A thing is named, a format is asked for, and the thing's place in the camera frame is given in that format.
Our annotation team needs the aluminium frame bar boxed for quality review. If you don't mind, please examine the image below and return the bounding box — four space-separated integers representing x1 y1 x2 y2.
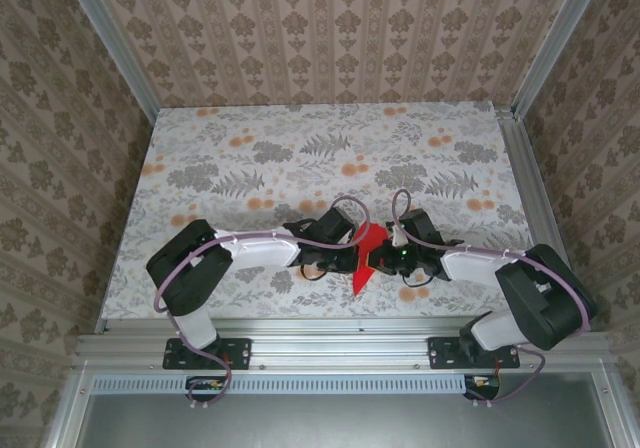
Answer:
44 360 96 448
592 362 640 448

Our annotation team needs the red square cloth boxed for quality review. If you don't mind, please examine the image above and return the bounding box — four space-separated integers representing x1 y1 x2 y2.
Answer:
351 220 390 298

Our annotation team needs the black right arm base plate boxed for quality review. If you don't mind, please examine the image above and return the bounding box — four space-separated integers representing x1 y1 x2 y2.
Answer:
428 335 521 371

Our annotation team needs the long aluminium base rail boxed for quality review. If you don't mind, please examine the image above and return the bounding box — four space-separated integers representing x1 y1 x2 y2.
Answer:
73 316 612 372

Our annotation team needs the aluminium table edge rail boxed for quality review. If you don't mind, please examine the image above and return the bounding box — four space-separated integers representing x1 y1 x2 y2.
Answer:
494 109 592 333

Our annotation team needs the grey sheet metal panel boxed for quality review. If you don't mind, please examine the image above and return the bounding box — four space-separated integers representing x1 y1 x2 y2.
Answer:
74 372 619 448

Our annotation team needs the grey slotted cable duct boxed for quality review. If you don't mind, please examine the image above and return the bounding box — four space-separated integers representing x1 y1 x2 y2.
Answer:
91 373 466 395

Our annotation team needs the aluminium frame post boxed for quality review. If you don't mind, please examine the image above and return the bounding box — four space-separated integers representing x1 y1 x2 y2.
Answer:
58 0 160 125
510 0 612 120

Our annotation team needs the floral patterned table cover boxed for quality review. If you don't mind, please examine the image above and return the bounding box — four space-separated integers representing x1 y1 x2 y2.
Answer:
99 101 557 321

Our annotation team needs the black cable junction box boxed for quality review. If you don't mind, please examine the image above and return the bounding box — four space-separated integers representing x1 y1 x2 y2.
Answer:
462 373 501 402
185 375 227 402

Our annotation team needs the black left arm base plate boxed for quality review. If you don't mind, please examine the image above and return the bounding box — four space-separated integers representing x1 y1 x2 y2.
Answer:
163 336 251 371

